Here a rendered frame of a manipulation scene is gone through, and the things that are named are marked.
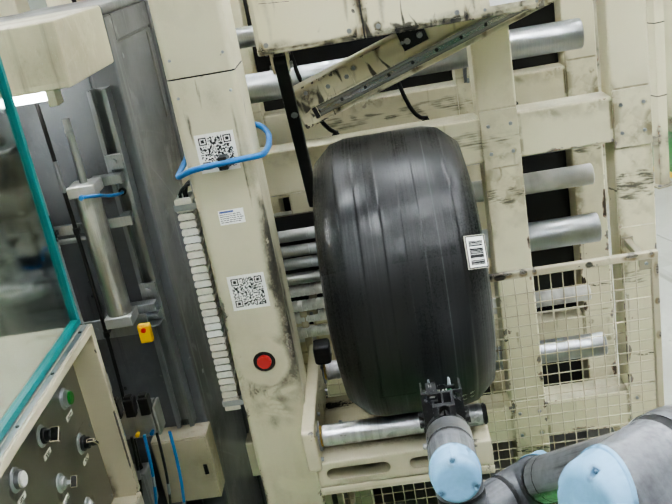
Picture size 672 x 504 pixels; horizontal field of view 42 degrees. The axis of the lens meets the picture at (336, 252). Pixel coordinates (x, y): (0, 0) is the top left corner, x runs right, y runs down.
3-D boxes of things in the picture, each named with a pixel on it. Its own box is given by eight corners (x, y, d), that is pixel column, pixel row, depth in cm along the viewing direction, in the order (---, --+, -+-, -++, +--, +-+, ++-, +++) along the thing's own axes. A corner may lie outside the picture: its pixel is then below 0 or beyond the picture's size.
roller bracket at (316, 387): (309, 475, 176) (300, 433, 172) (316, 378, 213) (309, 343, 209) (325, 472, 175) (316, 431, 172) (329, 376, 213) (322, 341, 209)
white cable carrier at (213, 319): (225, 411, 185) (173, 200, 169) (228, 399, 190) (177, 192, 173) (245, 408, 185) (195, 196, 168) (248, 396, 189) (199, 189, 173)
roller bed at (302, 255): (266, 347, 222) (242, 239, 212) (271, 323, 236) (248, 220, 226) (342, 336, 221) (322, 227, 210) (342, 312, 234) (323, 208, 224)
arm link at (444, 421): (477, 465, 139) (426, 472, 139) (474, 452, 143) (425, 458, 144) (471, 422, 137) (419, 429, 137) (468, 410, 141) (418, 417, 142)
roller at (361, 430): (315, 422, 179) (318, 430, 182) (316, 443, 176) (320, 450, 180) (484, 398, 176) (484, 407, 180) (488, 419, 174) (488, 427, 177)
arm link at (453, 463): (437, 514, 129) (424, 463, 127) (432, 478, 139) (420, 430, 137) (490, 503, 128) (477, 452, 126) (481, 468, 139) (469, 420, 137)
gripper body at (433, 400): (460, 375, 152) (467, 403, 141) (466, 420, 154) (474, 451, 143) (416, 381, 153) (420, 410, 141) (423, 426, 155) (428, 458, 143)
